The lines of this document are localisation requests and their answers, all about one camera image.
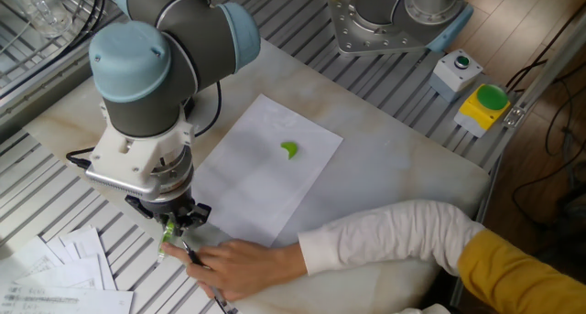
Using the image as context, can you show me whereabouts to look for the right forearm white sleeve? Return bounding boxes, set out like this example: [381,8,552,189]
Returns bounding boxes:
[297,199,486,277]

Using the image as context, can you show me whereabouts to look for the white paper sheet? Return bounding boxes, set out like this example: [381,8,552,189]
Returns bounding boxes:
[190,93,344,249]

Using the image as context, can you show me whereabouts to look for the yellow box green mushroom button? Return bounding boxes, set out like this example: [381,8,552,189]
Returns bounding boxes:
[453,83,512,138]

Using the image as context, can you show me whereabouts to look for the green plastic cap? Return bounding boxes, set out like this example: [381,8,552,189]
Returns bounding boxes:
[279,141,299,161]

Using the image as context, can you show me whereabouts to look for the clear glass beaker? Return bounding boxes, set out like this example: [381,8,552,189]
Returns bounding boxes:
[8,0,74,38]

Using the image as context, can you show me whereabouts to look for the black floor cables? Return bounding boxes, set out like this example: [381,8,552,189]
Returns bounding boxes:
[505,2,586,205]

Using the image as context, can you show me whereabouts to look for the green clear correction tape dispenser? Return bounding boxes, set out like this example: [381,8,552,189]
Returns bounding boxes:
[157,220,178,263]

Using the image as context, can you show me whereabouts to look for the yellow shirt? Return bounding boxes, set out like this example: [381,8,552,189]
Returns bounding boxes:
[457,229,586,314]

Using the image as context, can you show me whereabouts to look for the grey box green button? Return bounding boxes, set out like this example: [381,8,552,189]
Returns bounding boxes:
[429,49,484,103]

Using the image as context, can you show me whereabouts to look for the aluminium frame beam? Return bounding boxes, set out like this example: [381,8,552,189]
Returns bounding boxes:
[501,16,586,130]

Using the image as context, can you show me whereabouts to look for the pile of printed papers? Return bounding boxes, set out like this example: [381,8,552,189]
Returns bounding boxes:
[0,225,135,314]

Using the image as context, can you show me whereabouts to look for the black and clear pen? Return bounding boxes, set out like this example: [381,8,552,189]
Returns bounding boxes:
[180,239,239,314]

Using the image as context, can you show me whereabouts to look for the black gripper cable bundle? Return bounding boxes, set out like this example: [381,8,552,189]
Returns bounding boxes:
[65,80,223,168]

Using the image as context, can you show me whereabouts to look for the person's right hand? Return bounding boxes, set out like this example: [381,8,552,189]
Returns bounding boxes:
[160,238,309,303]

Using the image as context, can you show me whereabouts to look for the left forearm white sleeve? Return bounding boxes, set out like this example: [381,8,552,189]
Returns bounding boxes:
[397,303,452,314]

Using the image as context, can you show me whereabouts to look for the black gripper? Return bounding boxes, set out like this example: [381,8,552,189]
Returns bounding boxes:
[125,188,212,231]

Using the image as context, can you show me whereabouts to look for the silver robot mount plate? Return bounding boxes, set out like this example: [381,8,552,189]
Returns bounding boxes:
[328,0,434,58]

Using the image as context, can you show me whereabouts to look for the black cables on rack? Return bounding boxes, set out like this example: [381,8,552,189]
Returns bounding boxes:
[0,0,107,89]

